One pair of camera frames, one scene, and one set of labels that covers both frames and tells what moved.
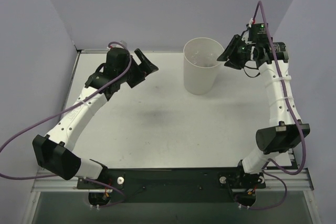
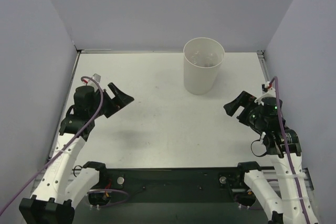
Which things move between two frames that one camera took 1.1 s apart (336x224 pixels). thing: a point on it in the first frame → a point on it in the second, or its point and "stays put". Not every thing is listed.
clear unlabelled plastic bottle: x=202 y=58 stays put
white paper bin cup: x=200 y=64 stays put
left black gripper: x=137 y=70 → x=111 y=102
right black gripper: x=242 y=51 → x=245 y=109
